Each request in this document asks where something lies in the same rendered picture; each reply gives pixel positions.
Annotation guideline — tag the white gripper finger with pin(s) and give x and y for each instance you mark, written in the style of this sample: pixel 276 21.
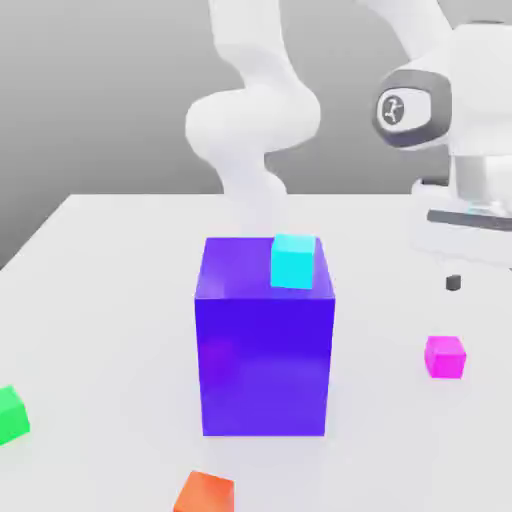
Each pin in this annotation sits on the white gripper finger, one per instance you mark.
pixel 452 282

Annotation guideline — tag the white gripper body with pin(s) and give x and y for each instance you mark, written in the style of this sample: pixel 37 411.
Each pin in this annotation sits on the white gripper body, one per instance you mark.
pixel 460 240

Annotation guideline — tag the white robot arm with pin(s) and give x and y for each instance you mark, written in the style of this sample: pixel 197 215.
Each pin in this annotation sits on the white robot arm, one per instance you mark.
pixel 256 116

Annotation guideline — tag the small magenta cube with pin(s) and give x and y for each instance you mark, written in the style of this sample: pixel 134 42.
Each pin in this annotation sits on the small magenta cube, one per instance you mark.
pixel 444 358

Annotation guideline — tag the small cyan cube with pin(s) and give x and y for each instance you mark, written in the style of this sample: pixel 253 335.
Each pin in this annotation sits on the small cyan cube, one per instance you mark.
pixel 292 264

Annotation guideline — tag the small orange cube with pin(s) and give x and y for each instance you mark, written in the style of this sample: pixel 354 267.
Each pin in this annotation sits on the small orange cube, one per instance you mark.
pixel 206 494

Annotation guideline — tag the small green cube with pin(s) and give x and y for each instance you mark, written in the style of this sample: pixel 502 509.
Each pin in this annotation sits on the small green cube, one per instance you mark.
pixel 12 418

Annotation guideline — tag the large purple box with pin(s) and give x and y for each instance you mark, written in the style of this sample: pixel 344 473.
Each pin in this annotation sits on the large purple box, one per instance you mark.
pixel 264 360

